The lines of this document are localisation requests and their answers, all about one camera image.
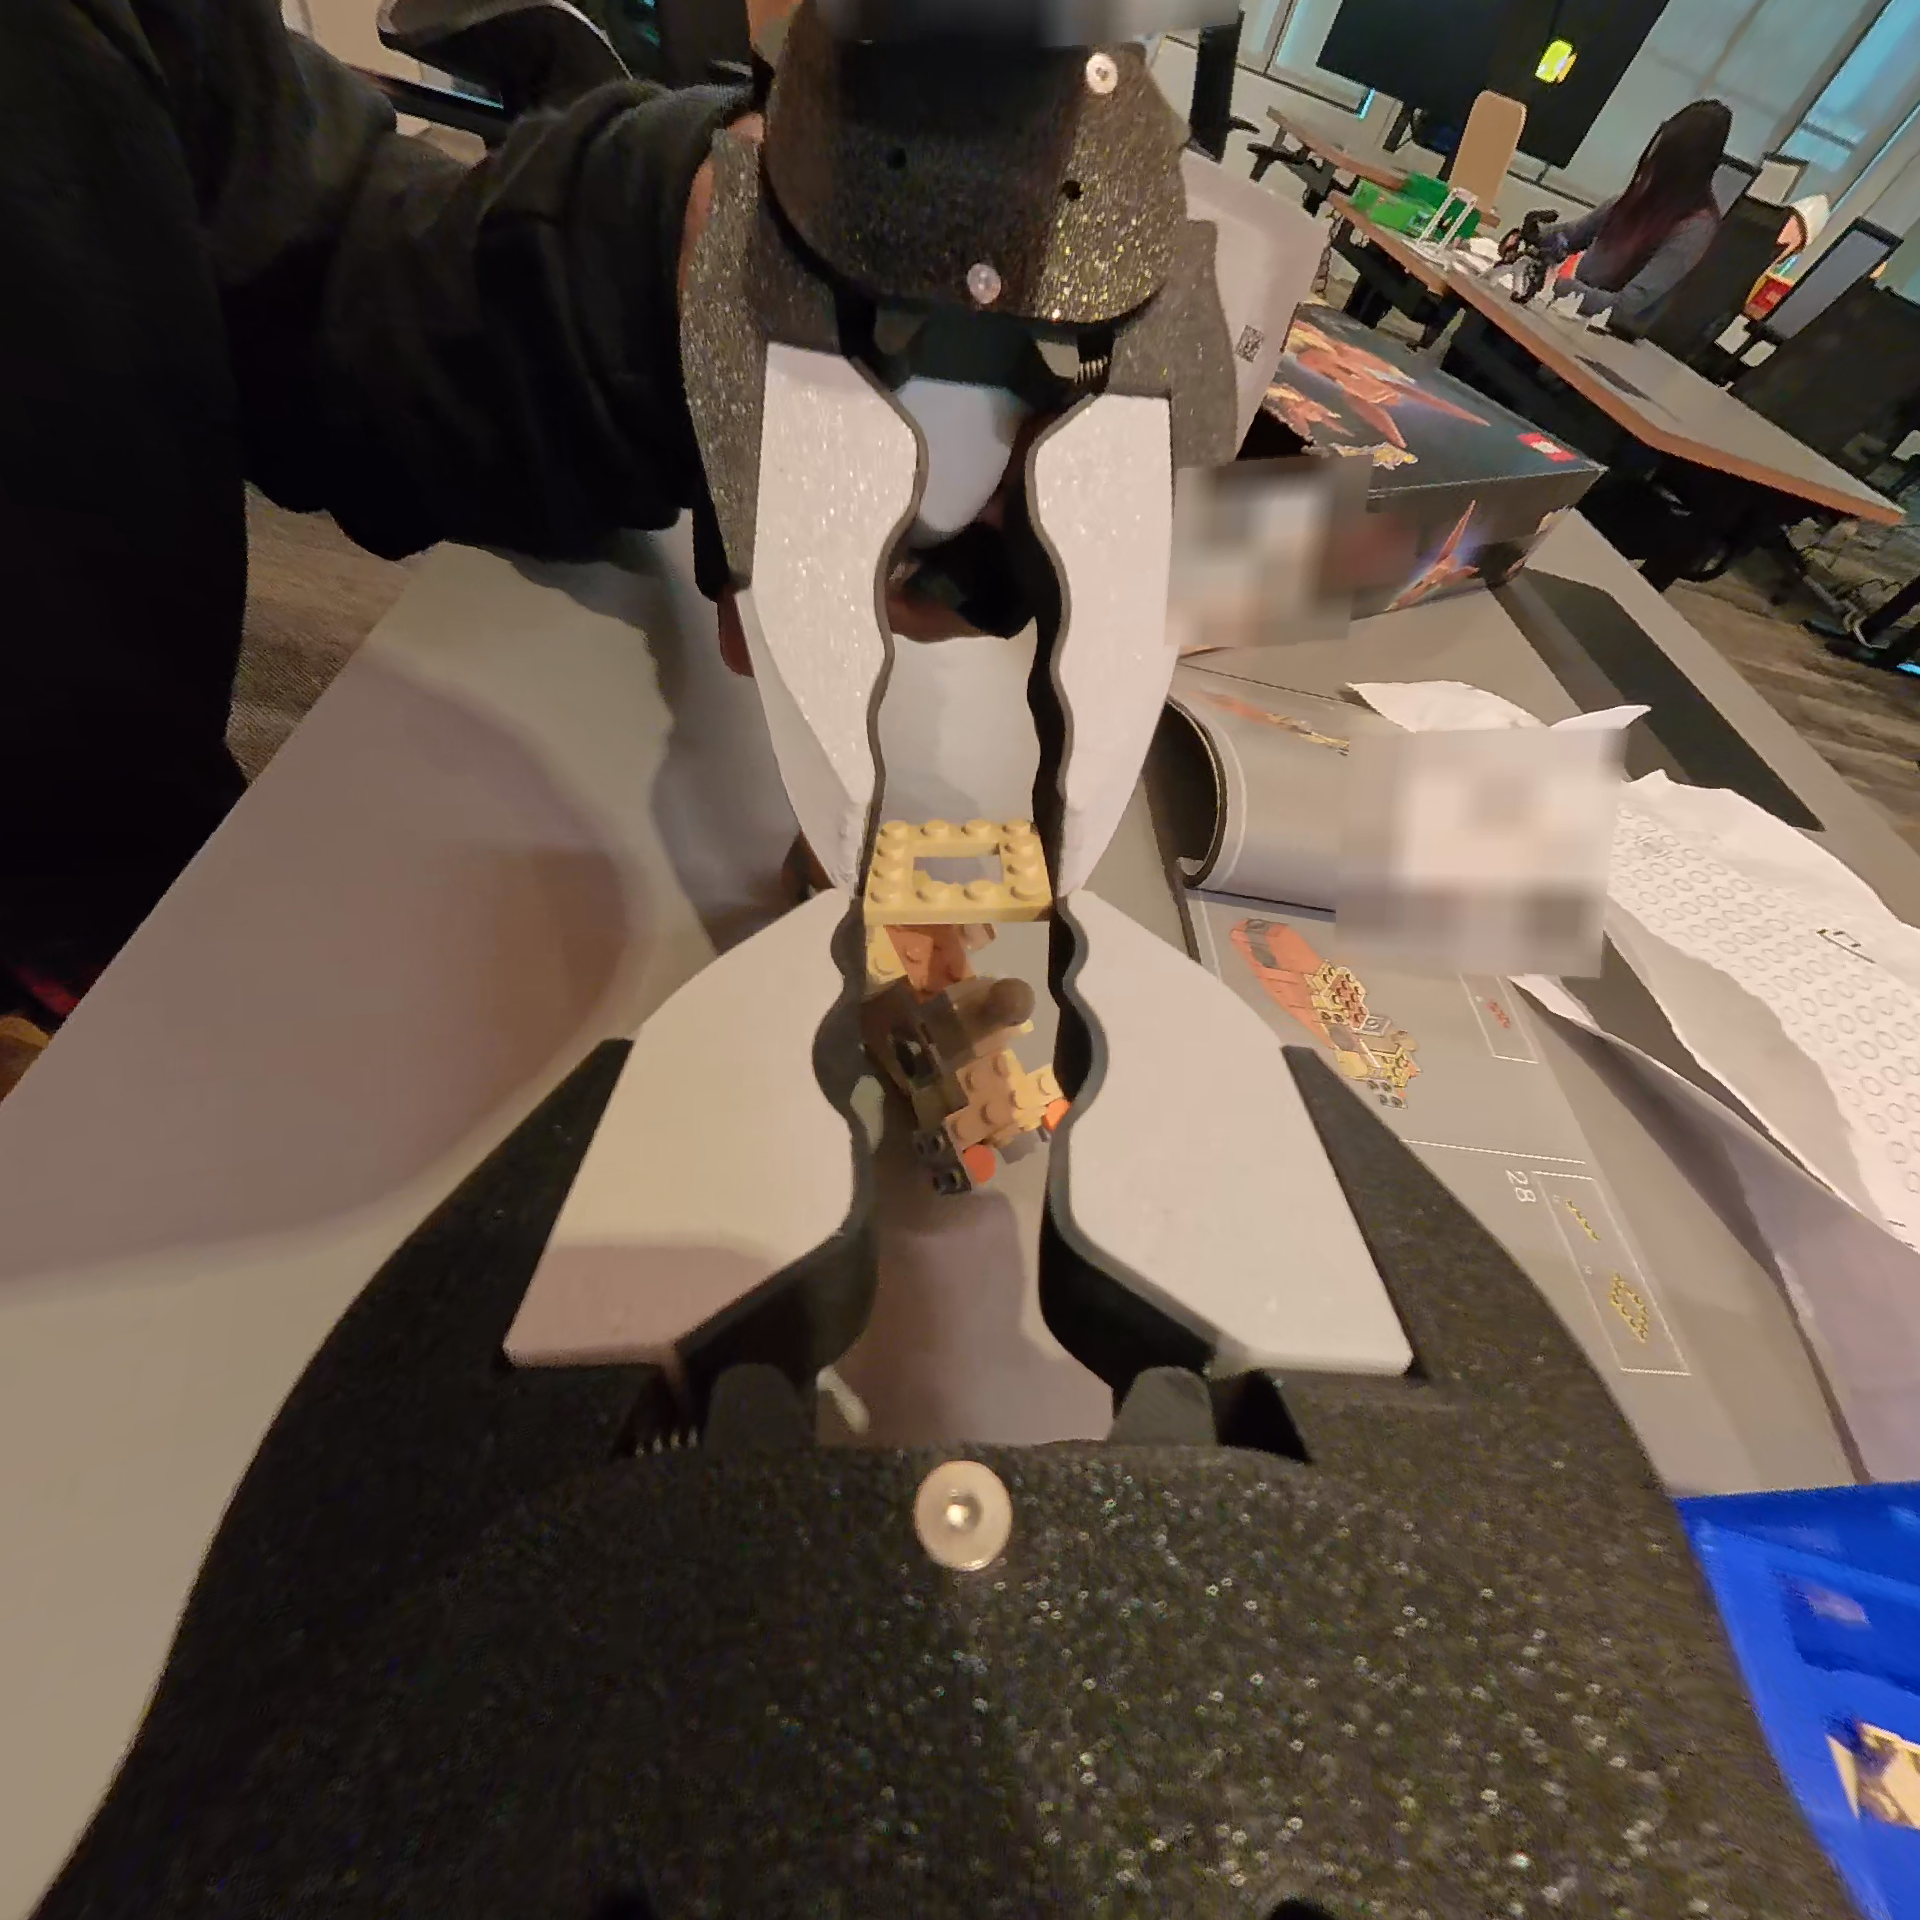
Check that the person's left forearm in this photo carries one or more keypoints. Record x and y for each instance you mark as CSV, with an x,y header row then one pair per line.
x,y
495,331

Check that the grey instruction booklet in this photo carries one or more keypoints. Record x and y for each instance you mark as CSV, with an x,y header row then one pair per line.
x,y
1440,1141

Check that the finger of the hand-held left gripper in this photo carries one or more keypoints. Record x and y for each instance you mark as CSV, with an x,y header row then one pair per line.
x,y
1109,629
820,601

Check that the printed cardboard set box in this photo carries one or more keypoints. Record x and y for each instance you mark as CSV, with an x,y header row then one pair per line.
x,y
1440,451

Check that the white labelled paper bag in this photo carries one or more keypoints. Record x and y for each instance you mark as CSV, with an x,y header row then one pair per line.
x,y
1277,254

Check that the tan and orange brick model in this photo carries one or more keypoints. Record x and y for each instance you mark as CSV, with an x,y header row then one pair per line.
x,y
975,1103

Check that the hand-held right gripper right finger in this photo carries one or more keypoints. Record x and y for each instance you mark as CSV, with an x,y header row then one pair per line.
x,y
1215,1185

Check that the tan square frame plate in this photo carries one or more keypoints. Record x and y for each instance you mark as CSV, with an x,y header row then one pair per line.
x,y
892,862

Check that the blue plastic bin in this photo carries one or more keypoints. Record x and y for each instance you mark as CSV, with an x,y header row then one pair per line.
x,y
1771,1652

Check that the green box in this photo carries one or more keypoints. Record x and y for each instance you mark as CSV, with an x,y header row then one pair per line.
x,y
1396,202

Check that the black wall screen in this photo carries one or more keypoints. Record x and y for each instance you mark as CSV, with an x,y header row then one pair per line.
x,y
1470,61

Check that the black office chair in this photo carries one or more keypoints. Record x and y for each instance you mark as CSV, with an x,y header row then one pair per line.
x,y
1829,375

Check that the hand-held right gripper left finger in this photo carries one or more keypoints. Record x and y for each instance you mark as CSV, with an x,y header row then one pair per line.
x,y
676,1172

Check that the long wood-edged table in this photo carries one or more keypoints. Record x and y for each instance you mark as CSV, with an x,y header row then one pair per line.
x,y
1694,389

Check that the tan chair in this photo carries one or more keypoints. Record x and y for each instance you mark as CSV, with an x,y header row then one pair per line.
x,y
1488,149

